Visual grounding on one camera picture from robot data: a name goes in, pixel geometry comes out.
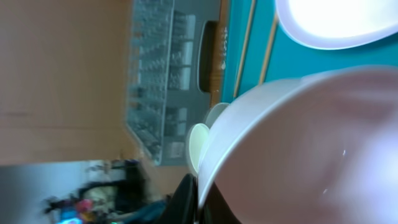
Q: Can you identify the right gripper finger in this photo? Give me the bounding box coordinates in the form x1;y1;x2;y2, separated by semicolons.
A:
155;174;197;224

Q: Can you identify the white paper cup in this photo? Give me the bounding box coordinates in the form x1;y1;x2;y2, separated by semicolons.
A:
185;123;209;176

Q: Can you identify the small white round plate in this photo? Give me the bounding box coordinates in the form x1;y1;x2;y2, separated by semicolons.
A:
198;65;397;223

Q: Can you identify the wooden chopstick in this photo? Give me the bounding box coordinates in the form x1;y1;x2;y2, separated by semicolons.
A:
258;12;279;85
233;0;257;98

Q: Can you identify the grey plastic dishwasher rack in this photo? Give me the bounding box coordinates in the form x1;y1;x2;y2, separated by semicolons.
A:
125;0;221;166

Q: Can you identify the teal plastic serving tray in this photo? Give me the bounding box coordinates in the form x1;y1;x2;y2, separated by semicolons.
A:
221;0;397;103

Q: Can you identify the large white round plate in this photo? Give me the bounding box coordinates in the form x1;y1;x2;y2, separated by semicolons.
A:
274;0;397;50

